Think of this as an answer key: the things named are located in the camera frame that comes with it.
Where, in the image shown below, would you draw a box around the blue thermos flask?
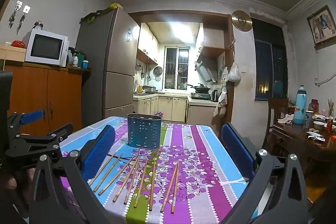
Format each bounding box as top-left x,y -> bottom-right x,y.
293,85 -> 307,125

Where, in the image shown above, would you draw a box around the hanging white cloth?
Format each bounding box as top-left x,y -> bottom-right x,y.
214,88 -> 227,117

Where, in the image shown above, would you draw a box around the crumpled white cloth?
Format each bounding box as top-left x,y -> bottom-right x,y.
278,114 -> 294,124

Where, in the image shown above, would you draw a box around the white wall cable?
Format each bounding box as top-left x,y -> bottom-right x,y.
315,67 -> 336,86

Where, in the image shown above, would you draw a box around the bright kitchen window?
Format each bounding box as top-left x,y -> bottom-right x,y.
165,47 -> 190,89

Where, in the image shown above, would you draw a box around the blue perforated utensil holder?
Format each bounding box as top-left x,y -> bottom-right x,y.
127,113 -> 163,149

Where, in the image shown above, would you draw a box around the white microwave oven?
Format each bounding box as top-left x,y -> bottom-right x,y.
25,30 -> 70,67

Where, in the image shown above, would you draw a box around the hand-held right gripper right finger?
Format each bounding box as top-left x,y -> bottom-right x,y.
222,123 -> 307,224

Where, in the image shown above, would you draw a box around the tall patterned cup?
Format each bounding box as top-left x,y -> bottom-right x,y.
304,110 -> 314,128

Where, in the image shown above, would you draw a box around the beige box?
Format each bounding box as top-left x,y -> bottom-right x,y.
0,45 -> 27,61

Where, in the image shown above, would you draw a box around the dark wooden dining table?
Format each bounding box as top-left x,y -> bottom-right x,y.
270,119 -> 336,164

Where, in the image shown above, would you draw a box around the black wok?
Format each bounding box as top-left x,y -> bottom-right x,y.
186,84 -> 210,92

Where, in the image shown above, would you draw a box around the person's left hand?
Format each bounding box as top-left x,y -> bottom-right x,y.
0,177 -> 17,190

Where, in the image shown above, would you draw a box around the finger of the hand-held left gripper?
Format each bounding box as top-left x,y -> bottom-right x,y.
7,109 -> 46,139
5,123 -> 75,169

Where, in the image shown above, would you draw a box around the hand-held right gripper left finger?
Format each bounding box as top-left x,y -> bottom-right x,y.
29,124 -> 126,224

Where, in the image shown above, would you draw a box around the dark green cloth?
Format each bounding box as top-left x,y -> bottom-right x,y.
80,9 -> 111,24

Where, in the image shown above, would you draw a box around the hanging feather ornament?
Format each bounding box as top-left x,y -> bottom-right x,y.
17,5 -> 30,34
9,1 -> 23,28

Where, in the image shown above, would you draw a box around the floral striped tablecloth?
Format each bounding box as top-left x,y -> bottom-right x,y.
59,116 -> 259,224

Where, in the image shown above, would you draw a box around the brown three-door refrigerator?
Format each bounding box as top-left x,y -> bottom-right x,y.
76,7 -> 141,119

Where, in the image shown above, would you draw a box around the bunch of wooden chopsticks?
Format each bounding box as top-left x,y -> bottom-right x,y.
93,153 -> 179,214

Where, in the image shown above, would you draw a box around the red round container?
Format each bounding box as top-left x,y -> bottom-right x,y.
10,40 -> 27,49

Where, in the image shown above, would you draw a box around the wooden chair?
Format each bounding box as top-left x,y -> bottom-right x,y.
268,98 -> 289,135

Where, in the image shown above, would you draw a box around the beige kitchen base cabinets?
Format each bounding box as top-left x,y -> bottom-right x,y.
133,94 -> 189,123

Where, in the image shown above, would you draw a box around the steel range hood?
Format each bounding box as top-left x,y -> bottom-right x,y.
195,55 -> 218,83

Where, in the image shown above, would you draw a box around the hanging white plastic bag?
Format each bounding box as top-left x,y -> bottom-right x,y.
227,61 -> 242,82

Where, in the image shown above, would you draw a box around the gold round wall clock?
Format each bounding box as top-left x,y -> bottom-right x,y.
231,10 -> 252,31

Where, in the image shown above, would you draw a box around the dark barred window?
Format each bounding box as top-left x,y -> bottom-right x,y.
254,18 -> 286,102

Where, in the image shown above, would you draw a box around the gas stove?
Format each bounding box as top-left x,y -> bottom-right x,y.
190,92 -> 212,99

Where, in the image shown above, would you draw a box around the framed elephant picture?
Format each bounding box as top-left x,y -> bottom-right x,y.
307,6 -> 336,50

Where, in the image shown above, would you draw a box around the beige kitchen wall cabinet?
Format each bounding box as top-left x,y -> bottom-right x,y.
196,23 -> 226,58
136,23 -> 159,64

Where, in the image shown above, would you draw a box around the orange wooden cabinet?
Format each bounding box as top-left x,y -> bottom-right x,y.
4,60 -> 91,135

